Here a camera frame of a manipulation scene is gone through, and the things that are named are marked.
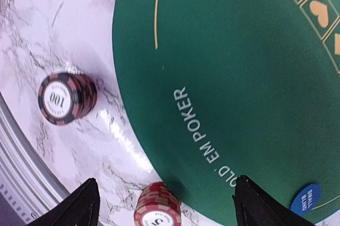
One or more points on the blue small blind button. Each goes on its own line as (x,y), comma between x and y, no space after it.
(306,199)

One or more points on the red tan 5 chip stack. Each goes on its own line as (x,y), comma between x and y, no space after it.
(157,206)

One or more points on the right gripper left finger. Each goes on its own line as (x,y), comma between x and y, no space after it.
(81,207)

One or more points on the aluminium front rail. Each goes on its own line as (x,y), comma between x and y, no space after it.
(27,184)

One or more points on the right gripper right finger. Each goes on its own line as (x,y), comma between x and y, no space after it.
(254,206)

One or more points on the black red 100 chip stack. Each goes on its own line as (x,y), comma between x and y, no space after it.
(64,97)

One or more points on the round green poker mat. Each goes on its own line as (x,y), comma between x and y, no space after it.
(215,89)

